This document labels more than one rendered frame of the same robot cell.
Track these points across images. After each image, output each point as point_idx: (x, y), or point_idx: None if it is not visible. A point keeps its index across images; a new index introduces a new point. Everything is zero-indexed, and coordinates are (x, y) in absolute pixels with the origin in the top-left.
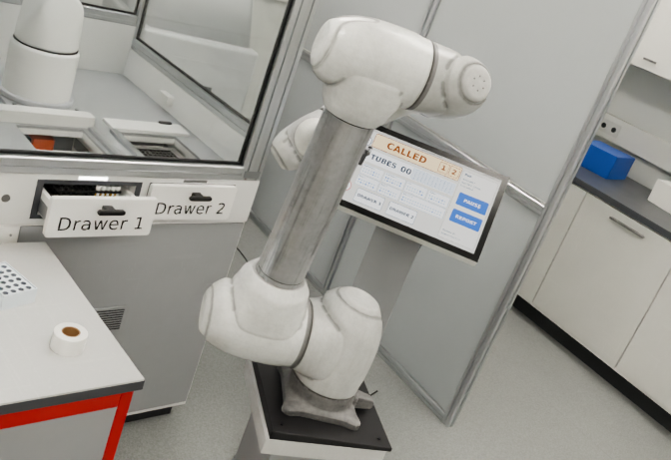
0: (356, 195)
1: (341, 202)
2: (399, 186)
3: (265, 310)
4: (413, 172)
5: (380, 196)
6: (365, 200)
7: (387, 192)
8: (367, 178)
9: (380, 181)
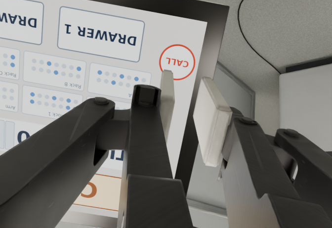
0: (137, 39)
1: (173, 6)
2: (31, 94)
3: None
4: (10, 139)
5: (71, 53)
6: (108, 30)
7: (57, 69)
8: (120, 95)
9: (84, 95)
